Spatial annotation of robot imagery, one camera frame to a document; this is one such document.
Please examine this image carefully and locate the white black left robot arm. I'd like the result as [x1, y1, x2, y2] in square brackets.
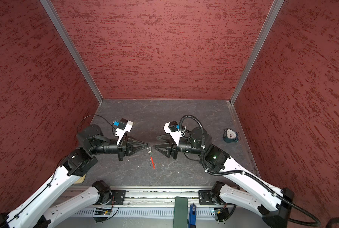
[0, 122, 148, 228]

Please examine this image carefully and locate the aluminium corner post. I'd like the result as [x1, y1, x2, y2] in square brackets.
[40, 0, 104, 104]
[230, 0, 284, 105]

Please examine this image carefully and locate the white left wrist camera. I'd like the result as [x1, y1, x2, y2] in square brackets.
[113, 118, 133, 145]

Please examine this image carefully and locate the right circuit board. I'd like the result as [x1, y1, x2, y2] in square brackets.
[214, 208, 229, 222]

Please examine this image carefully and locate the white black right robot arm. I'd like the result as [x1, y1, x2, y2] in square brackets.
[154, 122, 294, 228]

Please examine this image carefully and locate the black corrugated right cable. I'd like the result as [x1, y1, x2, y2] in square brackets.
[178, 114, 321, 228]

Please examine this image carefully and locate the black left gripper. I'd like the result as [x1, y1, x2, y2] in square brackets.
[91, 134, 148, 161]

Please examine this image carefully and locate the right aluminium corner post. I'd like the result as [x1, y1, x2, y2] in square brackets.
[230, 0, 284, 105]

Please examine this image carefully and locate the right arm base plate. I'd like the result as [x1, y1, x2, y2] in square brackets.
[198, 190, 226, 206]

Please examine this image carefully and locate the aluminium front rail frame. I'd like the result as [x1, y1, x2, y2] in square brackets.
[49, 187, 246, 228]

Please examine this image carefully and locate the dark green block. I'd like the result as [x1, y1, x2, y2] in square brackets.
[173, 197, 188, 228]

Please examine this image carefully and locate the blue device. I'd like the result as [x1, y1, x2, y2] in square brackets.
[188, 203, 197, 228]

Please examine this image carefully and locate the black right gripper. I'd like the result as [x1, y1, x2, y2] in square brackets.
[154, 132, 205, 160]

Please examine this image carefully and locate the perforated metal keyring red handle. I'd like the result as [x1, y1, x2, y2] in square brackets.
[147, 143, 155, 170]

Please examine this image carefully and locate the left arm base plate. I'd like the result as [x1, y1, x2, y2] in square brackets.
[99, 190, 127, 206]

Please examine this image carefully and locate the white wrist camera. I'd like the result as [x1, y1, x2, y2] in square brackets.
[113, 118, 133, 145]
[163, 121, 186, 145]

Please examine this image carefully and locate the left aluminium corner post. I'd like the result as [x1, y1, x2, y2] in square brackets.
[40, 0, 104, 104]

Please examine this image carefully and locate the left circuit board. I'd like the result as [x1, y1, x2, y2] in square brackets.
[94, 208, 112, 216]

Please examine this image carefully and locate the circuit board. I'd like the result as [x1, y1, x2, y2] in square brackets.
[94, 208, 112, 216]
[214, 208, 229, 222]

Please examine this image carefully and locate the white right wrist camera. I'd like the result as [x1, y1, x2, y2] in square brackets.
[163, 121, 186, 145]

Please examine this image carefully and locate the teal kitchen scale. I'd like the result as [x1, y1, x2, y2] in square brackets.
[223, 129, 239, 143]

